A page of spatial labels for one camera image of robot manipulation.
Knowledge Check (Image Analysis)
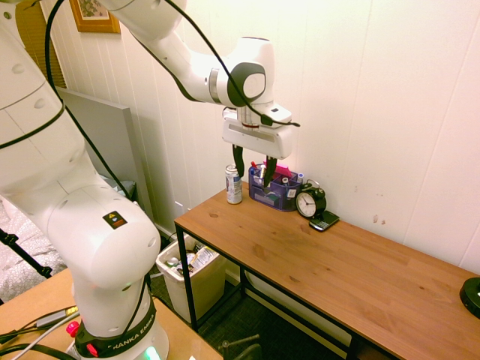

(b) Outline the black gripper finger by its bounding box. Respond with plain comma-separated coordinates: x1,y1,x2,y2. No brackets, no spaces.
262,155,278,188
231,144,245,179

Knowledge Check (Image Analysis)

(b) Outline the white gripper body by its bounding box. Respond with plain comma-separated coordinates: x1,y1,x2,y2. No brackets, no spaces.
221,115,294,161

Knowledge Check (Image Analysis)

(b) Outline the white drink can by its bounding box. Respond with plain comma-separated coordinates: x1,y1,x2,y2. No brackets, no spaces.
224,163,244,206

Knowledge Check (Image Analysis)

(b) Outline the beige trash bin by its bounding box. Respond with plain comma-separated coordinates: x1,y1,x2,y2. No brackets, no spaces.
155,232,228,323

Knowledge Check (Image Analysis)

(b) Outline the pink sticky note pad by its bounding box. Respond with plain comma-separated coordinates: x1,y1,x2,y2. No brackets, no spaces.
263,160,293,181

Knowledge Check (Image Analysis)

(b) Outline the blue mesh desk organizer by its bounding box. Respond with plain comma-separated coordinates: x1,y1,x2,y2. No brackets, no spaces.
247,164,303,213

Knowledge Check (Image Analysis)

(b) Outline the black alarm clock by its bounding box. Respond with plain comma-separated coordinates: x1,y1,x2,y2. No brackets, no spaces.
295,179,327,219

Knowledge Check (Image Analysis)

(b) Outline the black mobile phone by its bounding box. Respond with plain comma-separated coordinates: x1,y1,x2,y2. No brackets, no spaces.
308,210,341,233

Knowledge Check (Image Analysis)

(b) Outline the crumpled snack wrapper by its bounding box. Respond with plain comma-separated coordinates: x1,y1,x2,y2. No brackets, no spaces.
189,245,218,271

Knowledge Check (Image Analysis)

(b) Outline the grey green pillow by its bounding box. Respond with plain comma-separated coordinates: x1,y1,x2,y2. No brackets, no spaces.
100,175,138,202

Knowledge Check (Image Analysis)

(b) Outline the grey headboard panel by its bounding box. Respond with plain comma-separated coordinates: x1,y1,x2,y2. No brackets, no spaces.
55,86,153,222

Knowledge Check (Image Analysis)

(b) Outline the black tripod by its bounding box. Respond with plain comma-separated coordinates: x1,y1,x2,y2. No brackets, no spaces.
0,227,53,279

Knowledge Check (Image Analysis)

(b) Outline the brown window blind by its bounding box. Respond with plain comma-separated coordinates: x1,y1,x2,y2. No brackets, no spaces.
14,0,68,89

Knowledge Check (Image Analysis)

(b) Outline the black round puck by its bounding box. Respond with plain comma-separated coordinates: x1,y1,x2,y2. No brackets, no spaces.
459,277,480,320

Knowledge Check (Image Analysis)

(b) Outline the grey usb adapter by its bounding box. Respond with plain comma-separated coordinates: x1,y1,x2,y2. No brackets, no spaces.
35,309,80,328

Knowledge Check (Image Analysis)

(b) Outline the light wood robot bench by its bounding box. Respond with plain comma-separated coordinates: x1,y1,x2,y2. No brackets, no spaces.
0,268,224,360

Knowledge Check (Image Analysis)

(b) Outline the white patterned bed quilt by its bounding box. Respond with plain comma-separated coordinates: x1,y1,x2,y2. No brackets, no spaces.
0,194,68,303

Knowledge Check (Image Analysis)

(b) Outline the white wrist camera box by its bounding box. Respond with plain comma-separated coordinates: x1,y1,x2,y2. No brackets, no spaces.
261,104,293,128

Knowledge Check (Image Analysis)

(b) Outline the wooden table black frame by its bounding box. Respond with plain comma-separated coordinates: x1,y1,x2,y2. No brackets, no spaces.
174,181,480,360

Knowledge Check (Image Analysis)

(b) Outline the wooden picture frame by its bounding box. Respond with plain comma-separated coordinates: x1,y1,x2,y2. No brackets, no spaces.
69,0,122,35

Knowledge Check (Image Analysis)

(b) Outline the light grey cable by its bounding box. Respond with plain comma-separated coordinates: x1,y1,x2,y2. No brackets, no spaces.
14,320,74,357

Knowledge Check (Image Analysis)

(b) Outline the thick black cable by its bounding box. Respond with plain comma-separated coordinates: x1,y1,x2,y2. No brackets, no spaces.
0,343,78,360

